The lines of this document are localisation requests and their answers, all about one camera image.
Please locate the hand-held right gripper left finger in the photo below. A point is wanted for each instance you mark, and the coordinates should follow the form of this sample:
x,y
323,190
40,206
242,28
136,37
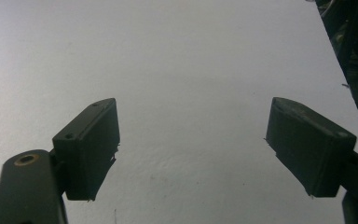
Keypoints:
x,y
87,149

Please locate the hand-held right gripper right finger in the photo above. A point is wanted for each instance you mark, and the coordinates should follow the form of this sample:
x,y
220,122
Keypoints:
x,y
307,146

